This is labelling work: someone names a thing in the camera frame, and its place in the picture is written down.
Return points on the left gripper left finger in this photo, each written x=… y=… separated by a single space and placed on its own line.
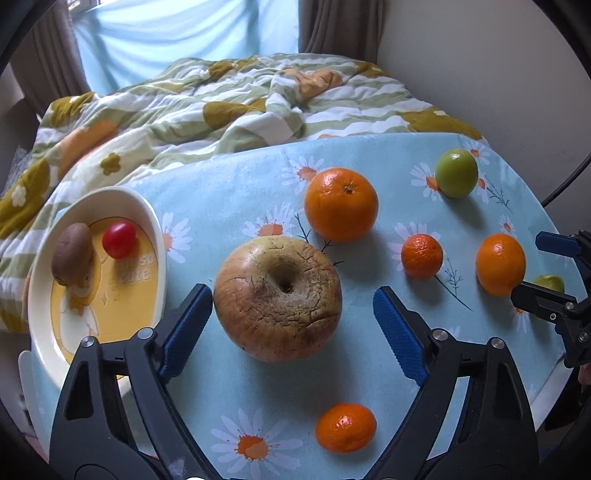
x=91 y=437

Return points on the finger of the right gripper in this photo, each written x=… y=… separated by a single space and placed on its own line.
x=566 y=246
x=542 y=302

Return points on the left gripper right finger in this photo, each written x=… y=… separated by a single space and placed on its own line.
x=495 y=436

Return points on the green plum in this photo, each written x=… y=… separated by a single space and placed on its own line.
x=456 y=173
x=550 y=281

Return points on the small mandarin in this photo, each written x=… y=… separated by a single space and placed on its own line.
x=421 y=256

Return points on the brown kiwi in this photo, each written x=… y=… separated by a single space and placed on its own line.
x=72 y=255

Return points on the red cherry tomato large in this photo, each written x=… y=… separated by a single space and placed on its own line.
x=119 y=239

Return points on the wrinkled old apple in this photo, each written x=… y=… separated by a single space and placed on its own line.
x=278 y=298

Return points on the large orange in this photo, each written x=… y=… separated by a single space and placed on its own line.
x=341 y=205

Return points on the right hand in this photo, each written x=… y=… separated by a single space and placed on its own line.
x=584 y=375

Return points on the orange mandarin right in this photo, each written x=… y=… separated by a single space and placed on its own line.
x=500 y=264

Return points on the cream duck pattern bowl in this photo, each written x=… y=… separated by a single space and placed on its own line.
x=116 y=297

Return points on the blue daisy tablecloth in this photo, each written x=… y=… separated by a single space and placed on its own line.
x=256 y=420

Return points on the brown curtain right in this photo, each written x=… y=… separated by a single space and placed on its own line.
x=350 y=28

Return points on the brown curtain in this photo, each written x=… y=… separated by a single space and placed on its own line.
x=47 y=65
x=350 y=28

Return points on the green striped floral duvet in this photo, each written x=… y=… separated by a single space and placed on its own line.
x=192 y=111

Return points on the brown curtain left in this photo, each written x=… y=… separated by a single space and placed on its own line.
x=47 y=65

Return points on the light blue sheer curtain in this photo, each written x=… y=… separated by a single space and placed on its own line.
x=122 y=43

